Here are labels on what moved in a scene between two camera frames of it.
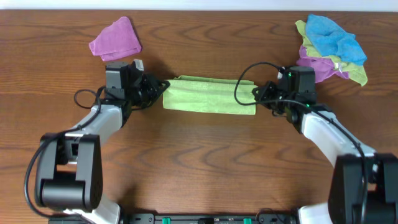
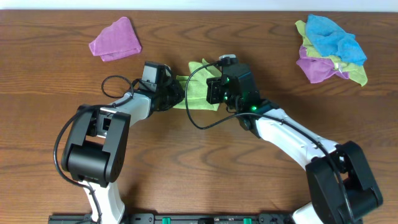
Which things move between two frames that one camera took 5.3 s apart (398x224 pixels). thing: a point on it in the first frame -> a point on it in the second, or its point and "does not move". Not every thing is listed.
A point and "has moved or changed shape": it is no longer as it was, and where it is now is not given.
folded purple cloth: (115, 41) does not move
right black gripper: (267, 89) -> (214, 84)
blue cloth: (329, 38) does not move
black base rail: (181, 218) does not move
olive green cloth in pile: (356, 71) does not move
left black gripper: (150, 89) -> (173, 93)
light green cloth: (209, 95) has moved or changed shape
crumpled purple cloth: (324, 68) does not move
